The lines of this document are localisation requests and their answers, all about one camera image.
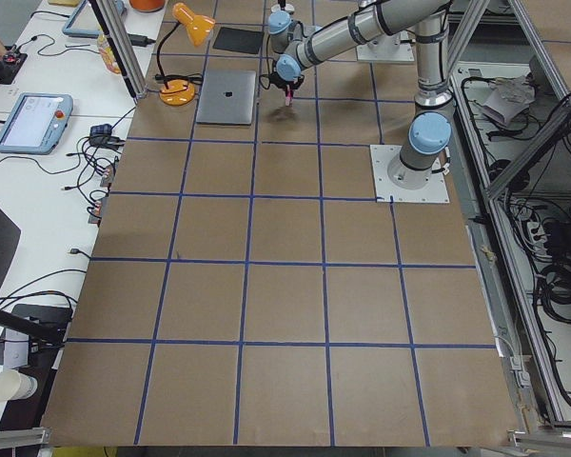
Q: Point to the pink highlighter pen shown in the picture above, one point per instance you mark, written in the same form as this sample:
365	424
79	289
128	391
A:
288	87

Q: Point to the white computer mouse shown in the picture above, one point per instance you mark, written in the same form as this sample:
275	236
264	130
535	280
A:
288	7

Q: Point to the black mousepad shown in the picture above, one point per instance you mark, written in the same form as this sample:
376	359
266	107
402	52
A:
238	40

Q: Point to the silver closed laptop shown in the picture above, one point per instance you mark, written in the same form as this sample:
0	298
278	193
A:
227	97

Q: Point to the orange desk lamp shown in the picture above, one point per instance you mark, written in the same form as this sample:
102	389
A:
177	55

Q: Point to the orange round object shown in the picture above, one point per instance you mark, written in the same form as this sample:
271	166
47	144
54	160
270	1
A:
147	6

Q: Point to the black power adapter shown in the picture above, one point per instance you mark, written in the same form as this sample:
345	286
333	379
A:
138	40

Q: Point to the orange drink bottle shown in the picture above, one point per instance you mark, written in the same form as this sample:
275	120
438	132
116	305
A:
107	54

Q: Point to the white paper cup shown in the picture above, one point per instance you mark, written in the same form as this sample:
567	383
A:
15	385

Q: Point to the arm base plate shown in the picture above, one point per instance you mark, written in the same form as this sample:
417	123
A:
395	183
395	49

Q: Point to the aluminium frame post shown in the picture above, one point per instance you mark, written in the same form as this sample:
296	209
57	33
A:
113	28

